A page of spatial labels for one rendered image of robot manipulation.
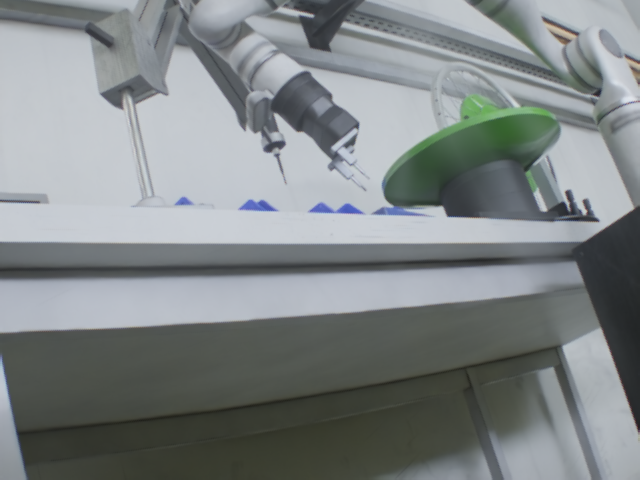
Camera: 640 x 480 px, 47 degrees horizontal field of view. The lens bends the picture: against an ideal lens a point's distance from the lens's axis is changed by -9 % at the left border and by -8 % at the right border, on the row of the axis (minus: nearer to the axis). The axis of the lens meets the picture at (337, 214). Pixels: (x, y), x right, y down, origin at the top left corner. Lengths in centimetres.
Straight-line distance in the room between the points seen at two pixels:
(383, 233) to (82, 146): 121
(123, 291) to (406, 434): 156
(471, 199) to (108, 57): 59
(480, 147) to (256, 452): 101
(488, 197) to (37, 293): 72
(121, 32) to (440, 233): 47
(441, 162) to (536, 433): 166
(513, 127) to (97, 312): 70
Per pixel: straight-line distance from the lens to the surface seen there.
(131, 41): 92
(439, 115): 195
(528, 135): 123
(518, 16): 124
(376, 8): 292
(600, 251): 118
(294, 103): 112
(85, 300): 75
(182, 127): 222
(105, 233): 72
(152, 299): 78
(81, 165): 199
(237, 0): 119
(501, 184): 121
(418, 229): 99
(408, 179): 122
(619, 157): 125
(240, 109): 152
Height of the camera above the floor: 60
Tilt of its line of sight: 20 degrees up
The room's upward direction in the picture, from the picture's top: 19 degrees counter-clockwise
